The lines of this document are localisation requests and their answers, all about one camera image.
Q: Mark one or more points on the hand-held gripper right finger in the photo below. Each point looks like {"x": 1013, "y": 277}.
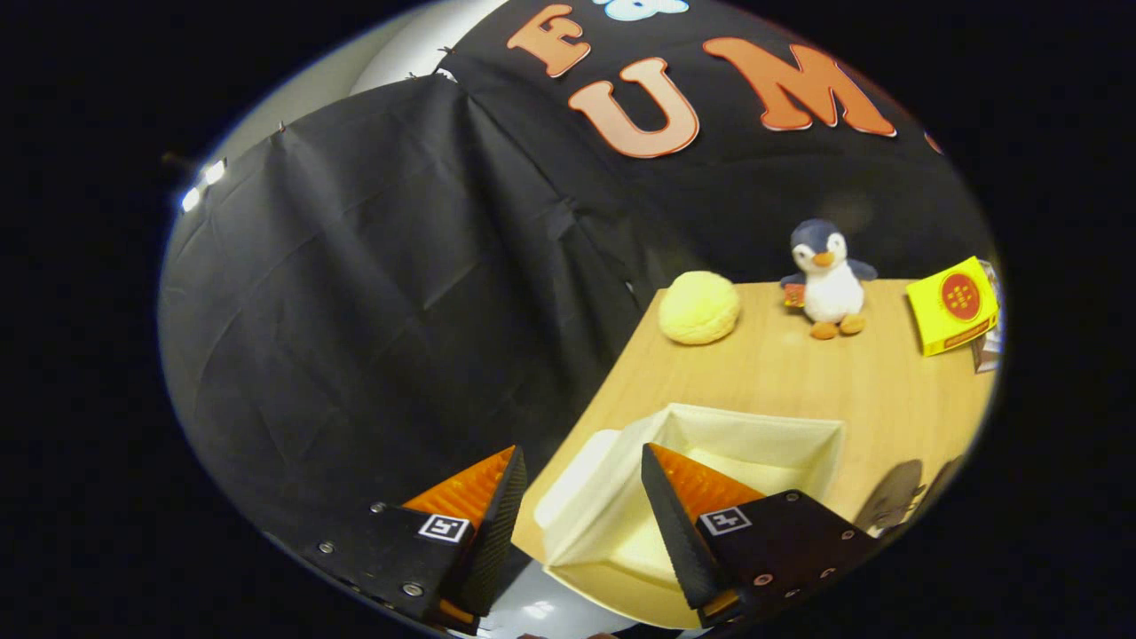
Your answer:
{"x": 679, "y": 532}

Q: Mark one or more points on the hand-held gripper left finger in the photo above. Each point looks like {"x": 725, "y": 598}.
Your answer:
{"x": 497, "y": 532}

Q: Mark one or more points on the cream fabric storage box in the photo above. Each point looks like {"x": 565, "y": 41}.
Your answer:
{"x": 754, "y": 444}

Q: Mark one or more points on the yellow round plush bun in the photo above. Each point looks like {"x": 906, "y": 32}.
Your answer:
{"x": 699, "y": 306}

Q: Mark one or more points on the brown cover book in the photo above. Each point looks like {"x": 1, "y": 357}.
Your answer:
{"x": 987, "y": 352}

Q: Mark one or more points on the yellow book with red circle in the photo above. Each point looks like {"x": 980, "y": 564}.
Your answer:
{"x": 954, "y": 304}

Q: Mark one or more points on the plush penguin toy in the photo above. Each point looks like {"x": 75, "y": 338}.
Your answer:
{"x": 832, "y": 288}

